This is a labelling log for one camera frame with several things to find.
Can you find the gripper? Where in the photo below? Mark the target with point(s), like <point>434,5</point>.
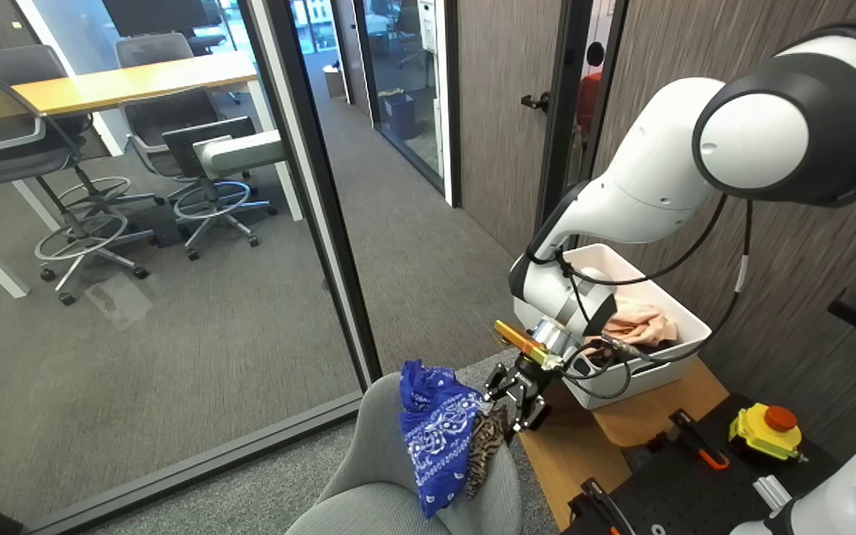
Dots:
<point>530,380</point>

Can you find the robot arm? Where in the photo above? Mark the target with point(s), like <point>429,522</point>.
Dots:
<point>666,163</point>

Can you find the animal print cloth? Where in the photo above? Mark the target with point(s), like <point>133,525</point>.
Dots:
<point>486,446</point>

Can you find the white plastic basket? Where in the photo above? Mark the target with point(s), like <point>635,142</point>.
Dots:
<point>643,371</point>

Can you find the peach cloth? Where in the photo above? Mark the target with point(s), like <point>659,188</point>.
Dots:
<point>640,323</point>

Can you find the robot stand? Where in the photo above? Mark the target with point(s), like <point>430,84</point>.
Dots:
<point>584,446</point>

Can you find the blue paisley bandana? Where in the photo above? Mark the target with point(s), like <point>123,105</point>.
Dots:
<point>435,438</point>

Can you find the black and orange clamp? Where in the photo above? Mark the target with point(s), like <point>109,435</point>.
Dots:
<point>602,509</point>
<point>695,442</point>

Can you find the grey armchair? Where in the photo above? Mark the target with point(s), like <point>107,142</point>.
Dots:
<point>383,490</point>

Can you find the yellow emergency stop button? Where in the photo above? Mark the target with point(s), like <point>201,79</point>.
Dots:
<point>766,435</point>

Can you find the wooden door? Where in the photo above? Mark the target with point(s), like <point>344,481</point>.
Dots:
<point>502,111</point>

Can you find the blue waste bin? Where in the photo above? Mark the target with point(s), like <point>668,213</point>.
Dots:
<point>400,115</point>

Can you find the white waste bin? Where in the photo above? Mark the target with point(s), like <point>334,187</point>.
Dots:
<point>334,80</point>

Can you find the group of office chairs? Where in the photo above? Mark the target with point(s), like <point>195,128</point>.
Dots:
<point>175,148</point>

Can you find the wooden meeting table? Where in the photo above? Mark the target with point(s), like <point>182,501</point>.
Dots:
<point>131,82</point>

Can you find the black monitor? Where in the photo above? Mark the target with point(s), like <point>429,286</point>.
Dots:
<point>153,15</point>

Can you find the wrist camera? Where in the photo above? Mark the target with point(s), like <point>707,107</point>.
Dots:
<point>517,339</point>

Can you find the silver metal bracket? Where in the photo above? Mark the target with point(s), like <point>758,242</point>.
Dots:
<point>772,493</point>

